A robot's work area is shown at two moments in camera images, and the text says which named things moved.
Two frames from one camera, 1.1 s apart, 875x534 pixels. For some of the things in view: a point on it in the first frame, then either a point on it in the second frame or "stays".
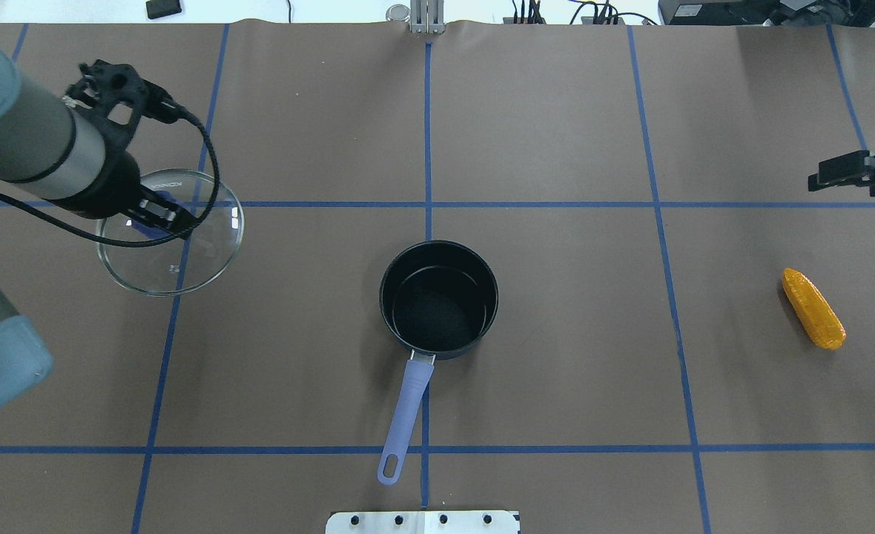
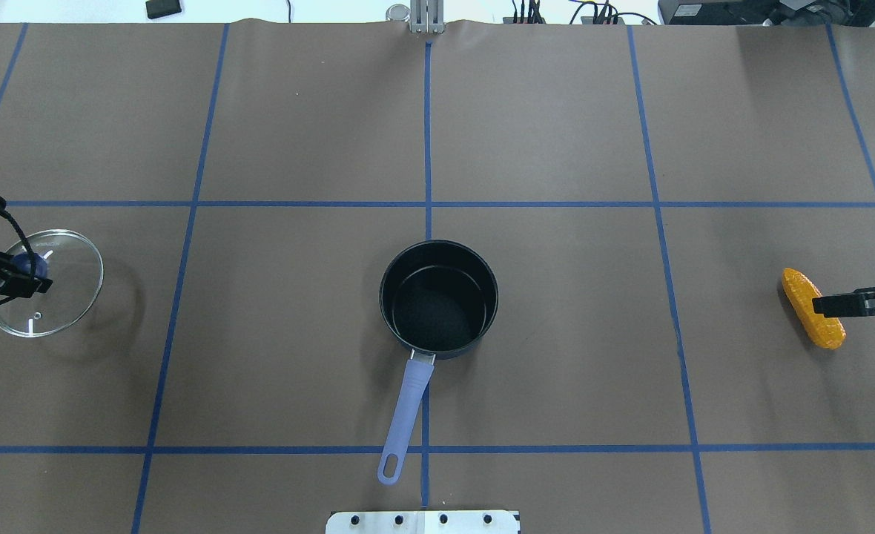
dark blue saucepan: [438, 299] stays
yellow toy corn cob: [814, 312] stays
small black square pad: [157, 9] stays
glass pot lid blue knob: [188, 265] to [73, 265]
